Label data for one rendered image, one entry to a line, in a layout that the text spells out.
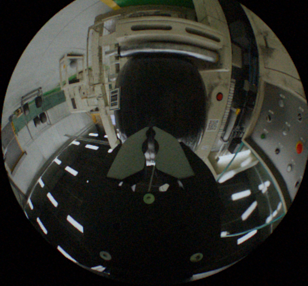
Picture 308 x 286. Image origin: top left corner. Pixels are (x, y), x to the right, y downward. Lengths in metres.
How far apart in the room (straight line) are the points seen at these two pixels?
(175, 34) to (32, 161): 11.62
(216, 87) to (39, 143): 11.49
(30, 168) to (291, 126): 12.20
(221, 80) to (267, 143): 0.40
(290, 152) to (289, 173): 0.09
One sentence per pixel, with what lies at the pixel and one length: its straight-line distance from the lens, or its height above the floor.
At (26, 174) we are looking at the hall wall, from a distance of 11.86.
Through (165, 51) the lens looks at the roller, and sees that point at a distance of 0.33.
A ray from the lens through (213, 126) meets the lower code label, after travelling 0.55.
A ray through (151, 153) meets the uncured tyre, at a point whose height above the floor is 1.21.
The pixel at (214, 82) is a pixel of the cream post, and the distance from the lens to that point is 0.47.
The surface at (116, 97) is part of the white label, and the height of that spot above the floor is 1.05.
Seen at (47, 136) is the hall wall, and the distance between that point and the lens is 11.44.
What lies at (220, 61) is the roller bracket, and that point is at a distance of 0.39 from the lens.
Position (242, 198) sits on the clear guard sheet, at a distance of 0.74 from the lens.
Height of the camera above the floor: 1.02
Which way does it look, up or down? 32 degrees up
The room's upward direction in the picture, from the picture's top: 179 degrees clockwise
